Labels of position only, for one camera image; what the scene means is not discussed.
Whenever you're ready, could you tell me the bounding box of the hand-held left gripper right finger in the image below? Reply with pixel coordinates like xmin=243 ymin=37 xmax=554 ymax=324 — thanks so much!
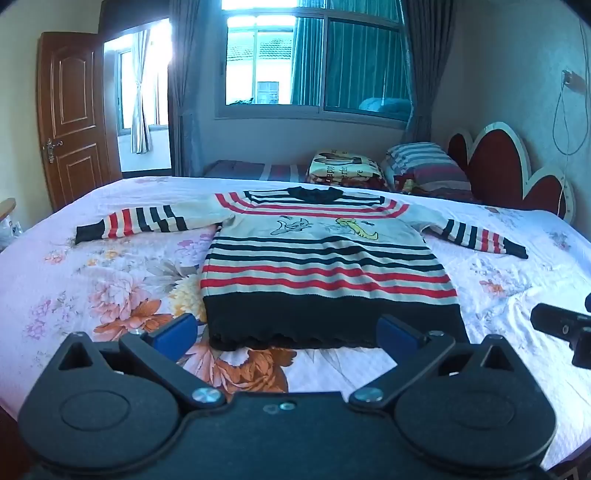
xmin=348 ymin=314 xmax=525 ymax=411

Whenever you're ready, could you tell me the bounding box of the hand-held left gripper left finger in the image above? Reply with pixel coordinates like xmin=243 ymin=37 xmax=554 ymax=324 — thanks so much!
xmin=48 ymin=313 xmax=227 ymax=412

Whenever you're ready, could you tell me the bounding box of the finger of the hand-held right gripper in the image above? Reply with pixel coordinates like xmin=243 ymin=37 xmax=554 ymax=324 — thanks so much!
xmin=530 ymin=302 xmax=591 ymax=344
xmin=571 ymin=327 xmax=591 ymax=370

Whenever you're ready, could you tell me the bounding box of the striped knit sweater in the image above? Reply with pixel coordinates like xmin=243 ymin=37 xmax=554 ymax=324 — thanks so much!
xmin=75 ymin=186 xmax=529 ymax=352

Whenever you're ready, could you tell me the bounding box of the floral bed sheet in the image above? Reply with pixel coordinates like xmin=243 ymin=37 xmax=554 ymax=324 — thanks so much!
xmin=0 ymin=175 xmax=591 ymax=472

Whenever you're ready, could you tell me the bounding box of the red and white headboard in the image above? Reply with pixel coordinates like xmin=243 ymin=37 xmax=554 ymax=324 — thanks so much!
xmin=447 ymin=121 xmax=575 ymax=224

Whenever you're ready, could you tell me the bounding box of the folded printed blanket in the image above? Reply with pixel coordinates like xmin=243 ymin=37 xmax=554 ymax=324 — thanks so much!
xmin=307 ymin=148 xmax=389 ymax=190

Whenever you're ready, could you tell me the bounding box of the striped pillow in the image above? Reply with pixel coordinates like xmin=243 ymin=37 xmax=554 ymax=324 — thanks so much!
xmin=383 ymin=142 xmax=472 ymax=190

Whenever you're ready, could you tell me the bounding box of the folded striped mattress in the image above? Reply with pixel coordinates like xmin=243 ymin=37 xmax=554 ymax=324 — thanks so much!
xmin=203 ymin=159 xmax=315 ymax=183

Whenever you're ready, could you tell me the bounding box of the wooden side table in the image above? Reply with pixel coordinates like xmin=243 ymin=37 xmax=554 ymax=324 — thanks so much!
xmin=0 ymin=198 xmax=24 ymax=250

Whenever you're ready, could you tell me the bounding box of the white sheer curtain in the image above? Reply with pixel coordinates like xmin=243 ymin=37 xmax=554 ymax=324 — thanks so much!
xmin=130 ymin=30 xmax=152 ymax=155

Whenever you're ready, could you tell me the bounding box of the grey curtain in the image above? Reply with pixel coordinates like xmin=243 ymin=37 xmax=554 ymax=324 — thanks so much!
xmin=167 ymin=0 xmax=204 ymax=178
xmin=402 ymin=0 xmax=451 ymax=144

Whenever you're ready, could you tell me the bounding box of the brown wooden door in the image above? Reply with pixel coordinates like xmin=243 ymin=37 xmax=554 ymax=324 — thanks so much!
xmin=37 ymin=31 xmax=123 ymax=213

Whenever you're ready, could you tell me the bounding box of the teal curtain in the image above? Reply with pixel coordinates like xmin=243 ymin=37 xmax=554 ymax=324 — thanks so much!
xmin=291 ymin=16 xmax=411 ymax=112

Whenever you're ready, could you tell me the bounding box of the sliding glass window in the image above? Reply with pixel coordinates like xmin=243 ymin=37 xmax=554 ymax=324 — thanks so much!
xmin=215 ymin=0 xmax=416 ymax=121

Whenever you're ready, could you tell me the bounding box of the white charger cable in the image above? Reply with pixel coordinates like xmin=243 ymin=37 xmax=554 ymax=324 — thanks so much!
xmin=551 ymin=74 xmax=588 ymax=158

